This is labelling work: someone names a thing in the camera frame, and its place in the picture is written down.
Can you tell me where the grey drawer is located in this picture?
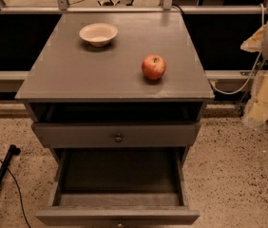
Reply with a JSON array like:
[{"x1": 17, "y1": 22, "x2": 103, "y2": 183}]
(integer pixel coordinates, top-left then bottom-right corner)
[
  {"x1": 36, "y1": 148, "x2": 200, "y2": 228},
  {"x1": 32, "y1": 123, "x2": 201, "y2": 148}
]

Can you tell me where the grey wooden drawer cabinet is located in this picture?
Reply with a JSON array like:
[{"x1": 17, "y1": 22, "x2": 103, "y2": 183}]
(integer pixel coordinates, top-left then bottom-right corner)
[{"x1": 14, "y1": 11, "x2": 216, "y2": 163}]

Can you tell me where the grey top drawer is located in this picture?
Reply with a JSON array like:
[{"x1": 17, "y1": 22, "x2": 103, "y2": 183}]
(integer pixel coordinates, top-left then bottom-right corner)
[{"x1": 32, "y1": 123, "x2": 201, "y2": 148}]

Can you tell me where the red apple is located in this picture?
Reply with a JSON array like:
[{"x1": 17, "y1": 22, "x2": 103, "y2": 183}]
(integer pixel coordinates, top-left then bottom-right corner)
[{"x1": 142, "y1": 54, "x2": 166, "y2": 80}]

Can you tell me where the white paper bowl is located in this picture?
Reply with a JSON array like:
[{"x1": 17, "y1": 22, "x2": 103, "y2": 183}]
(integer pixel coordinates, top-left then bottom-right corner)
[{"x1": 79, "y1": 23, "x2": 118, "y2": 47}]

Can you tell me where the black floor cable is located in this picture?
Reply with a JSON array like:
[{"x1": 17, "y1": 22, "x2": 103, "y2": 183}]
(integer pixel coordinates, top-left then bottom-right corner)
[{"x1": 0, "y1": 143, "x2": 32, "y2": 228}]

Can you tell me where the white cable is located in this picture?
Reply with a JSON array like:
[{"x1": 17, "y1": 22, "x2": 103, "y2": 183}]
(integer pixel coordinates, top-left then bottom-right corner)
[{"x1": 209, "y1": 3, "x2": 265, "y2": 96}]

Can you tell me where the metal rail frame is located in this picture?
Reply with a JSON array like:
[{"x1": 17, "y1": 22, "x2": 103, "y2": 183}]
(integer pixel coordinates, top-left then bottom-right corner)
[{"x1": 0, "y1": 0, "x2": 268, "y2": 92}]

